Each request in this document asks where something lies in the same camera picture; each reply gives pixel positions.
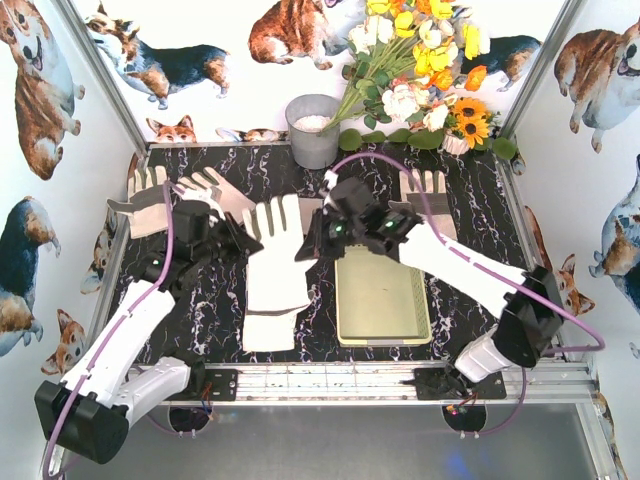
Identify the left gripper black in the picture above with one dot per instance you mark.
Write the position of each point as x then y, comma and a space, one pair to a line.
226, 236

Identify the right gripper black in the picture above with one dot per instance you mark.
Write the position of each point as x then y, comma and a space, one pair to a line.
320, 232

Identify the far left white grey glove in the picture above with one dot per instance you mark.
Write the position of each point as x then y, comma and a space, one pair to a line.
145, 207

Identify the grey metal bucket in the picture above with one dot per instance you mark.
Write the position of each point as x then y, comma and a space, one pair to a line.
313, 133

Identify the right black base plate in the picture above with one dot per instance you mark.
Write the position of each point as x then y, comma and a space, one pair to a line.
445, 384

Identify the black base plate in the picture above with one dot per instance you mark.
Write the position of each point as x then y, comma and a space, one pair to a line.
216, 385
445, 384

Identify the pale green plastic storage basket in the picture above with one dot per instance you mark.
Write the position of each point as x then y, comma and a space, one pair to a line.
379, 302

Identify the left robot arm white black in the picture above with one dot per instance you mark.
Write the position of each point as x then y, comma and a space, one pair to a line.
92, 408

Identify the artificial flower bouquet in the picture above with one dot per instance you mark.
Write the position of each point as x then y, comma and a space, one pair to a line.
406, 56

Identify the beige work glove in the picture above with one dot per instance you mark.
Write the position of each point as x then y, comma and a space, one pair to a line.
211, 187

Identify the small sunflower pot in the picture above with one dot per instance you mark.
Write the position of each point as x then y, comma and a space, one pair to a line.
470, 125

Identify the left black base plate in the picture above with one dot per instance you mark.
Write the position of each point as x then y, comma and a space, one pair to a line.
216, 385

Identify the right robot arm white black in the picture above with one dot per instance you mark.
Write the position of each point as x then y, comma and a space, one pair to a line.
526, 304

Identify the horizontal white grey work glove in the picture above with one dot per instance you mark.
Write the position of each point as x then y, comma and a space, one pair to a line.
307, 208

